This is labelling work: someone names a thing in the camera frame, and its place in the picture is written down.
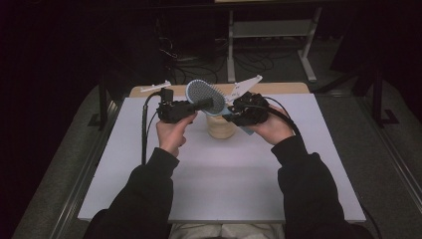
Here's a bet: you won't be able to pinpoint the person's right hand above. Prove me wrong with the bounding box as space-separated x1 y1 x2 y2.
248 105 297 146

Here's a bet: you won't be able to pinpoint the person's legs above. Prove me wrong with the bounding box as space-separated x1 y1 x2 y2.
168 222 287 239

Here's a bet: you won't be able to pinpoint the cream ribbed round holder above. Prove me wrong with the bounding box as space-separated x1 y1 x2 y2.
205 114 238 140

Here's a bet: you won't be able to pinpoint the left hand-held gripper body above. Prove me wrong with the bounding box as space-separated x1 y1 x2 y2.
139 80 197 124

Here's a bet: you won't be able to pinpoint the light blue hairbrush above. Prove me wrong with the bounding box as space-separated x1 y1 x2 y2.
184 79 256 136

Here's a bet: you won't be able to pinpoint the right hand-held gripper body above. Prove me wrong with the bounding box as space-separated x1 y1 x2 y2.
226 75 271 127

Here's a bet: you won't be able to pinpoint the tangle of floor cables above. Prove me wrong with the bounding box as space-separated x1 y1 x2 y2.
155 19 287 84

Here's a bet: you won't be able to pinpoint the dark metal floor stand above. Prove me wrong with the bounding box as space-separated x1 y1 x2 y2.
370 64 401 129
87 81 111 131

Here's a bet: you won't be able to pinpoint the person's left hand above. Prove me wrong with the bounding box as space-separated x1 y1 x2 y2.
155 112 199 158

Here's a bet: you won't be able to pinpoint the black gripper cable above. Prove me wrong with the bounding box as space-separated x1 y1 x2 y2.
141 91 164 166
262 96 305 142

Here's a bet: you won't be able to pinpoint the grey metal stand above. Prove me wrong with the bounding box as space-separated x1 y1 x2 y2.
226 7 323 84

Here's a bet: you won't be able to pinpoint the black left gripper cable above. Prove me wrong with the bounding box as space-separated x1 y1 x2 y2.
141 91 164 166

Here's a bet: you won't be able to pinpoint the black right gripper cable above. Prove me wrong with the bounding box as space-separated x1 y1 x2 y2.
262 96 305 142

